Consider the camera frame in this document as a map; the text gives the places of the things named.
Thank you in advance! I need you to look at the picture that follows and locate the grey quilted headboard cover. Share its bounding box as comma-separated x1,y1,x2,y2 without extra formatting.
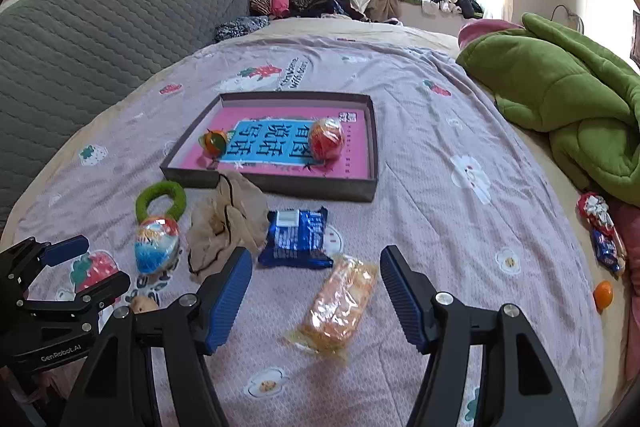
0,0,251,233

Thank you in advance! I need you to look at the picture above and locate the green fuzzy scrunchie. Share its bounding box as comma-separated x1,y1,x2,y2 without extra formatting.
135,181,187,224

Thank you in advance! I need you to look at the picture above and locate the small orange fruit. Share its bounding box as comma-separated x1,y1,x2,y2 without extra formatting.
593,280,614,310

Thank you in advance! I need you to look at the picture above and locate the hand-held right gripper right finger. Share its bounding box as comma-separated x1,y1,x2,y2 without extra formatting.
379,245,583,427

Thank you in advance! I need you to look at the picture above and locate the pink pillow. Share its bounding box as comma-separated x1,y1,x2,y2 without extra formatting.
457,18,526,52

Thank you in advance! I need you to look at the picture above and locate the dark patterned cloth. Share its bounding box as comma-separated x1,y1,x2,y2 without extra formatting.
215,16,271,42

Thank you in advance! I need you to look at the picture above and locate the blue red toy egg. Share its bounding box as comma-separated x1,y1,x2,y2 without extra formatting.
134,215,181,275

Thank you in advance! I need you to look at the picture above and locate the small blue snack packet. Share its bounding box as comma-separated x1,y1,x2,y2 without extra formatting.
590,229,626,275

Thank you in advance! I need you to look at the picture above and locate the green quilt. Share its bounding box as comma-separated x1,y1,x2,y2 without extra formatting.
456,13,640,208

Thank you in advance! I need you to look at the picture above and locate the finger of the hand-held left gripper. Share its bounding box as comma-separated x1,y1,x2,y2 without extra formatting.
22,271,132,319
0,234,90,304

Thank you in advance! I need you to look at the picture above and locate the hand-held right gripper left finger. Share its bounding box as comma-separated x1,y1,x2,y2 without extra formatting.
65,246,254,427

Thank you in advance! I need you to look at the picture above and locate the white wall cable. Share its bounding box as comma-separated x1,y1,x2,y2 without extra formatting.
550,3,585,32

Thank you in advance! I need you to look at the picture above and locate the beige bed sheet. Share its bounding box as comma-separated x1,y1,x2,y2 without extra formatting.
0,16,631,323

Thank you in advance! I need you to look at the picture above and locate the dark brown shallow box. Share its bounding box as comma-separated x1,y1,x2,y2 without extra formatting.
160,92,379,202

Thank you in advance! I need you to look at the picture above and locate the beige mesh drawstring pouch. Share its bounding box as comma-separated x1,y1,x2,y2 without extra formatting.
187,171,270,283

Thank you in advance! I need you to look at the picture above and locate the orange red wrapped toy egg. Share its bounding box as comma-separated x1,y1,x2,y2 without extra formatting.
307,118,346,160

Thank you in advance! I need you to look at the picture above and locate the brown walnut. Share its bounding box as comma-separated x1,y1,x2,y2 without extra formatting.
129,294,162,315

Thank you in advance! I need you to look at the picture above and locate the tangerine with green leaves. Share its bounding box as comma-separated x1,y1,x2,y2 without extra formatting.
199,127,232,158

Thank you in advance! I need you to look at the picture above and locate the pink printed blanket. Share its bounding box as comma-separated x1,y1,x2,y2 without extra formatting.
10,34,606,427

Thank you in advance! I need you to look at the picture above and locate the orange clear snack packet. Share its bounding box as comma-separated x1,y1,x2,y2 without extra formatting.
284,253,379,360

